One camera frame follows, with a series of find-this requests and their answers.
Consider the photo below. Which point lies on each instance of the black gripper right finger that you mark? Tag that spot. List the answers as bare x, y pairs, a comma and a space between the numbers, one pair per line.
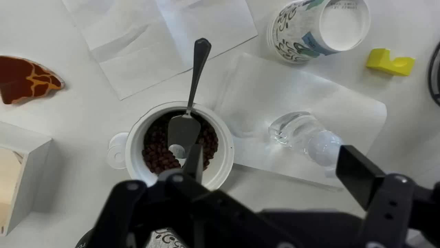
394, 203

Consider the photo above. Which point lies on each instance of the white wooden box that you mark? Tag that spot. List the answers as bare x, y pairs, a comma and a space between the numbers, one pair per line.
23, 159

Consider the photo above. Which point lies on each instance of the yellow plastic block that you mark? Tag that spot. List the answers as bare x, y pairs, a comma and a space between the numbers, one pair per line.
380, 60

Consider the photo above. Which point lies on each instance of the patterned paper cup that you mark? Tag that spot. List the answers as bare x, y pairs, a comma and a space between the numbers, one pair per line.
306, 30

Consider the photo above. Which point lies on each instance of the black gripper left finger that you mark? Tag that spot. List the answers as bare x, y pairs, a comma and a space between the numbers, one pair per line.
135, 210

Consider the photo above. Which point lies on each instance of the white bowl with coffee beans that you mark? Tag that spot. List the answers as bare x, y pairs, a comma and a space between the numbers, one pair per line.
155, 145

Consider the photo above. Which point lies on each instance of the folded white napkin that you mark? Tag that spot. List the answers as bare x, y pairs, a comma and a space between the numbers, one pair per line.
141, 43

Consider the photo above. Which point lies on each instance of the clear glass bottle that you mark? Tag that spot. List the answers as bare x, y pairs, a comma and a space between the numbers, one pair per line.
304, 133

